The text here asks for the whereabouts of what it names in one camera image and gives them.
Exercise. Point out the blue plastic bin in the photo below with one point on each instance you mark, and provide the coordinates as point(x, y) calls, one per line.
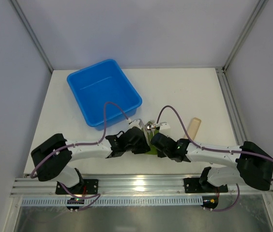
point(104, 86)

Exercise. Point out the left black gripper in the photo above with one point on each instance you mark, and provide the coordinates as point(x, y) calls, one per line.
point(142, 141)

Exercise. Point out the beige cutlery tray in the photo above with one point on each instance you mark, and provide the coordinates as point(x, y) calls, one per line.
point(193, 127)

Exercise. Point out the silver spoon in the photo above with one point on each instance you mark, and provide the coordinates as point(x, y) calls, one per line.
point(150, 133)

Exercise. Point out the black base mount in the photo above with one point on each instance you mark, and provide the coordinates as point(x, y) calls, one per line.
point(195, 185)
point(85, 187)

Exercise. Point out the silver fork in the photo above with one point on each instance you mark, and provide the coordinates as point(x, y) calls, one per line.
point(152, 126)

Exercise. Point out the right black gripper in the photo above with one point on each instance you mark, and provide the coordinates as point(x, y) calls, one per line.
point(158, 140)

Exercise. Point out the white slotted cable duct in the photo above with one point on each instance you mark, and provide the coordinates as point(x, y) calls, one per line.
point(113, 201)

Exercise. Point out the left aluminium frame post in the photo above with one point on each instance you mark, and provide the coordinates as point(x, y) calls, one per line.
point(29, 29)

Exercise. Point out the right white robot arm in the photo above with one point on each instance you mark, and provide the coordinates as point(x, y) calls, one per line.
point(247, 164)

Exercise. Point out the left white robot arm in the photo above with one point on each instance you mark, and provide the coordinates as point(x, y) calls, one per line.
point(52, 157)

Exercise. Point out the green paper napkin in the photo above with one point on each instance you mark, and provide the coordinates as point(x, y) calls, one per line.
point(153, 150)

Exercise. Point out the right aluminium side rail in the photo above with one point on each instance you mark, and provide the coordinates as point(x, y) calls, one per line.
point(232, 108)

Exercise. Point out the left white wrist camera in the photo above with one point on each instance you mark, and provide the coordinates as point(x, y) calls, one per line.
point(138, 123)

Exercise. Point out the right aluminium frame post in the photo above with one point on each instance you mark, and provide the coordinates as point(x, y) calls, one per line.
point(251, 21)

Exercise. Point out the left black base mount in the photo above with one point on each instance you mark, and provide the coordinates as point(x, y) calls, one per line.
point(85, 187)

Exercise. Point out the aluminium front rail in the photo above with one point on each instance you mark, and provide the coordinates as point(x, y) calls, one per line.
point(110, 185)

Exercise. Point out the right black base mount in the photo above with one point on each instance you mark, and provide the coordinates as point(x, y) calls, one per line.
point(195, 185)

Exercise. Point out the aluminium frame post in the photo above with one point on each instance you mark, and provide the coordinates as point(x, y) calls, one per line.
point(29, 29)
point(251, 21)

